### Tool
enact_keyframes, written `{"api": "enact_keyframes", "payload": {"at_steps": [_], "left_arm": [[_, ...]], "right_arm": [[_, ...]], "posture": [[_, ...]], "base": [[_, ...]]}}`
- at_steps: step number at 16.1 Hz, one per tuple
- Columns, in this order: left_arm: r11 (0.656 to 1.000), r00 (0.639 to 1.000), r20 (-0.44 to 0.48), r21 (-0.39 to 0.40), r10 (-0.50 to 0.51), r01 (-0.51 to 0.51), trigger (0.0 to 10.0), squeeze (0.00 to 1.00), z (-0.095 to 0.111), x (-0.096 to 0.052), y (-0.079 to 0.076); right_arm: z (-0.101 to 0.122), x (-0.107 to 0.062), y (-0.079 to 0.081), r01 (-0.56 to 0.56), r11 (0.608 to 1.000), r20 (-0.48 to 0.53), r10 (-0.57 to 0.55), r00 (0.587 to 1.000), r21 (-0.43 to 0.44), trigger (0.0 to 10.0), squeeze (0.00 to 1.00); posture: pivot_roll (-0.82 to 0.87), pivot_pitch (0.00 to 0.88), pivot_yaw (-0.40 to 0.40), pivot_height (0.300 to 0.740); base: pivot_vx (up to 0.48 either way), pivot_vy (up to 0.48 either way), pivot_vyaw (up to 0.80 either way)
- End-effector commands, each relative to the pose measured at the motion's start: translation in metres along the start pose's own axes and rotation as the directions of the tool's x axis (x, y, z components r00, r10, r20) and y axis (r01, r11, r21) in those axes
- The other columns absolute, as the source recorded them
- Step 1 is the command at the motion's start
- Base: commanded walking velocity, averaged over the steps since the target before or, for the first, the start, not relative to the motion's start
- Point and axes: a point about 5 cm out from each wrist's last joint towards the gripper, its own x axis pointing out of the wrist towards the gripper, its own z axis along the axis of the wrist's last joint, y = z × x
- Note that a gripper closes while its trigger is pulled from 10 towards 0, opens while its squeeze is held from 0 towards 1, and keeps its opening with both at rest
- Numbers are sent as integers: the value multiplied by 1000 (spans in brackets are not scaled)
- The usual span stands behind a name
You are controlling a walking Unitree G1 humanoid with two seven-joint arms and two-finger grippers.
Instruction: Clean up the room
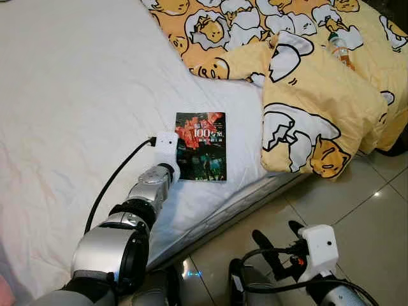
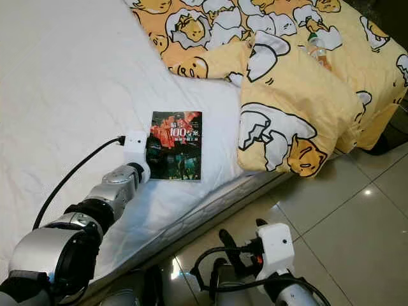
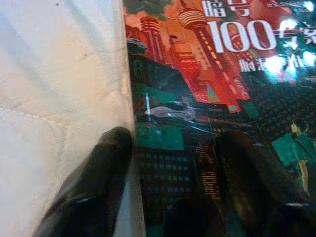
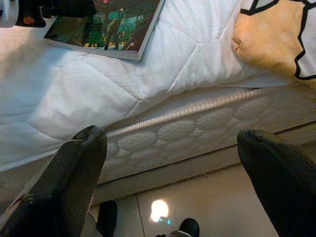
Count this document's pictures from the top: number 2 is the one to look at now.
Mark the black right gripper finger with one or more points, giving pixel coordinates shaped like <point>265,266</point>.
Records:
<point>261,222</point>
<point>233,248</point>

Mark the dark red cover book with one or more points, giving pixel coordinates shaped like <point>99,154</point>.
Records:
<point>177,146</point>

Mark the yellow cartoon egg blanket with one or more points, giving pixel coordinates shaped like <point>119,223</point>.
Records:
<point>204,25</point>

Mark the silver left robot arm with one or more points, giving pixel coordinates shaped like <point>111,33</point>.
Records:
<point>51,255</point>

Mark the grey robot right leg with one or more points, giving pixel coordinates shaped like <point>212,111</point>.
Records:
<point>229,290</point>

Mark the grey quilted mattress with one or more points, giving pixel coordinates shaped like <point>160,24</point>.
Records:
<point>204,210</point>

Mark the yellow cartoon egg pillow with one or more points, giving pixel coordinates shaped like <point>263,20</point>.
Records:
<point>299,95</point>

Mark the clear plastic drink bottle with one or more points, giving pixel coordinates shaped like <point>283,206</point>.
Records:
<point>317,50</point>

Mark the white bed sheet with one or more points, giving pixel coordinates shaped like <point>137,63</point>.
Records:
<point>70,83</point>

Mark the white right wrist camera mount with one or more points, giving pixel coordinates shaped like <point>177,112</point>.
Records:
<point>275,248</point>

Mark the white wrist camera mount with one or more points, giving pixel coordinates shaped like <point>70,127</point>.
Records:
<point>275,248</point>
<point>136,153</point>

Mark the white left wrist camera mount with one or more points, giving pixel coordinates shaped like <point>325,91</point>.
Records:
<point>136,153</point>

